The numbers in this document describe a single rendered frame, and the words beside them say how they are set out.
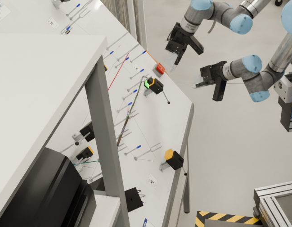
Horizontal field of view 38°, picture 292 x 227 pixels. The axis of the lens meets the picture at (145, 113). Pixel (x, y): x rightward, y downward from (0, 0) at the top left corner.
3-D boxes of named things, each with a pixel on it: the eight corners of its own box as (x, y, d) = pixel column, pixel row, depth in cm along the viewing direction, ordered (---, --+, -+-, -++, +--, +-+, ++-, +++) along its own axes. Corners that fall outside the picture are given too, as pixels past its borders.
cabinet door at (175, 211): (189, 169, 256) (187, 117, 234) (173, 243, 214) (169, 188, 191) (184, 169, 257) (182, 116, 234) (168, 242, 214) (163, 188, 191)
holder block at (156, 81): (156, 94, 198) (163, 90, 195) (148, 87, 195) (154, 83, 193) (157, 88, 201) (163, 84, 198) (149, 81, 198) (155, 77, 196)
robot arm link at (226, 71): (243, 77, 178) (231, 79, 173) (234, 79, 182) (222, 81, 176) (238, 60, 179) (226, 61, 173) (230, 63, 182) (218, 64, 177)
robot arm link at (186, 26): (200, 18, 174) (200, 29, 168) (195, 27, 177) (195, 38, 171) (184, 11, 173) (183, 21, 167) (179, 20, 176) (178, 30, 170)
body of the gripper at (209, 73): (208, 67, 191) (230, 60, 182) (213, 85, 191) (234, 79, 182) (197, 68, 186) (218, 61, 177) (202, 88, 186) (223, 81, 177)
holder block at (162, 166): (174, 184, 184) (191, 176, 178) (155, 166, 180) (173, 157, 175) (176, 177, 187) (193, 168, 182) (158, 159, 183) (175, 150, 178)
